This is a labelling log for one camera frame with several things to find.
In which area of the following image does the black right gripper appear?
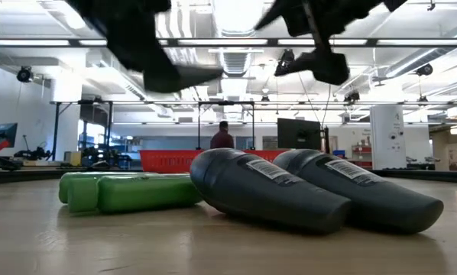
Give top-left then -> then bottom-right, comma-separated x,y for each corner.
254,0 -> 408,86

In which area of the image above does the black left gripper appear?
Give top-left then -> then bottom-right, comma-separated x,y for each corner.
66,0 -> 225,94

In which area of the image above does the green travel bottle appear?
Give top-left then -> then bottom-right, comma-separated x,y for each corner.
58,171 -> 157,204
66,173 -> 203,214

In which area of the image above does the small monitor on arm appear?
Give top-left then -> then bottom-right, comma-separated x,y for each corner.
0,122 -> 18,148

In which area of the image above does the dark grey travel bottle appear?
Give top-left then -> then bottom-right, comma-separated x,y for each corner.
189,147 -> 352,235
273,148 -> 445,235

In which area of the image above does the black ceiling spotlight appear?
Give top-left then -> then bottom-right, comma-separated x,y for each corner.
344,90 -> 361,105
16,66 -> 34,83
415,63 -> 434,77
274,49 -> 295,77

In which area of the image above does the red plastic basket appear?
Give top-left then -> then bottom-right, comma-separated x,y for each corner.
243,149 -> 290,163
139,149 -> 205,174

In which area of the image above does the person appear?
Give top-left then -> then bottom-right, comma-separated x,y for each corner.
209,120 -> 235,150

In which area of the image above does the large black monitor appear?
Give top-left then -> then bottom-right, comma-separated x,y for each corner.
277,118 -> 322,150

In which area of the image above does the yellow box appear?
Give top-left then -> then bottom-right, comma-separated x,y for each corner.
63,151 -> 83,167

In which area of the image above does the white round pillar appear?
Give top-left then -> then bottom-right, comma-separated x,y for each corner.
369,105 -> 407,170

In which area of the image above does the red shelf unit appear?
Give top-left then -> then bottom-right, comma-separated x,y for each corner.
352,144 -> 371,169

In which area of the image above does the black device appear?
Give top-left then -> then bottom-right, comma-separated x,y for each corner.
13,146 -> 53,162

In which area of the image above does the overhead light bar frame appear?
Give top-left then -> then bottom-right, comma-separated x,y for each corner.
0,37 -> 457,48

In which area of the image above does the black aluminium table frame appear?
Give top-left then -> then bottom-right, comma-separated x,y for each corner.
0,167 -> 457,185

